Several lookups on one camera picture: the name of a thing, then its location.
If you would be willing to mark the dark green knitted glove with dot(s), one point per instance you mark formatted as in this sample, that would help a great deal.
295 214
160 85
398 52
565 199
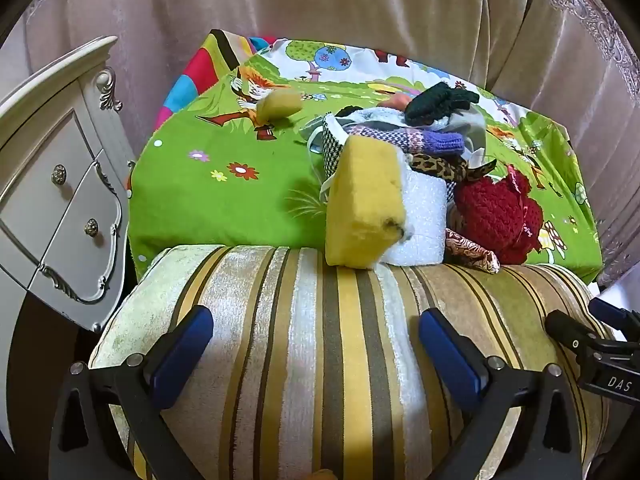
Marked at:
435 100

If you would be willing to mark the pink round soft toy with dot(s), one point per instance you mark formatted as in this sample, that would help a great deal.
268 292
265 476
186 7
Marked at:
397 101

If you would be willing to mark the brass drawer knob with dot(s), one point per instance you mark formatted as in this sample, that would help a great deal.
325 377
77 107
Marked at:
91 226
60 174

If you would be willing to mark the white foam sponge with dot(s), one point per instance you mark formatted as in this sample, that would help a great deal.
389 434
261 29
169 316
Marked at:
425 220

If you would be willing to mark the green cartoon printed sheet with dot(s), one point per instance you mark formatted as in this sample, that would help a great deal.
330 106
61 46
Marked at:
225 200

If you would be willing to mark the colourful striped blanket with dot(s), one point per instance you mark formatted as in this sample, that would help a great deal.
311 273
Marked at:
195 75

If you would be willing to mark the red knitted hat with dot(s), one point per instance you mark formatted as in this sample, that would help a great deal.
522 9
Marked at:
495 215

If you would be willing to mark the purple patterned knitted sock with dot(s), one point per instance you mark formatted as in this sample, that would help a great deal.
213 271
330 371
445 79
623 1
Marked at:
440 141

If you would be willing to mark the beige curtain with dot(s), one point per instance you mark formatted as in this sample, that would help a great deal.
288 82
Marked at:
325 0

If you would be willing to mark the mauve embroidered curtain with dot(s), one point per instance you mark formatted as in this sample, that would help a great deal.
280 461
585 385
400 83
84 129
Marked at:
75 10
575 85

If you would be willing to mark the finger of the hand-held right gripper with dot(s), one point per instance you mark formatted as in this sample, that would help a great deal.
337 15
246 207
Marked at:
565 329
612 314

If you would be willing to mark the leopard print scrunchie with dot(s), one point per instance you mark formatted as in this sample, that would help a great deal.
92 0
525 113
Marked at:
435 165

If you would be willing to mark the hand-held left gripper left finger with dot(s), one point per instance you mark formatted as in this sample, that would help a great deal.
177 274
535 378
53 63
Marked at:
182 355

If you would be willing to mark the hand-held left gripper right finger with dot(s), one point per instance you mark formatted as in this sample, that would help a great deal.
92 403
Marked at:
450 360

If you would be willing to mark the houndstooth cloth bag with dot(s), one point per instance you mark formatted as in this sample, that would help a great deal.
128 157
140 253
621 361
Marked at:
332 150

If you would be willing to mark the striped velvet cushion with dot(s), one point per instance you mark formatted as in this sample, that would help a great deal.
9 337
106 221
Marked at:
310 360

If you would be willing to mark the floral patterned cloth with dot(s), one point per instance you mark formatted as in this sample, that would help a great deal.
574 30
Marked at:
472 252

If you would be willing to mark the white carved dresser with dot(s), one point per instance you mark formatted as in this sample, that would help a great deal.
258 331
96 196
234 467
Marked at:
50 200

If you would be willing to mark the large yellow sponge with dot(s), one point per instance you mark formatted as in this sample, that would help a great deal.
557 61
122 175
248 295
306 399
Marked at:
360 200

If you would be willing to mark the small yellow sponge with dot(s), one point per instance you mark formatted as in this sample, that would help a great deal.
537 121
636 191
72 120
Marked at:
280 105

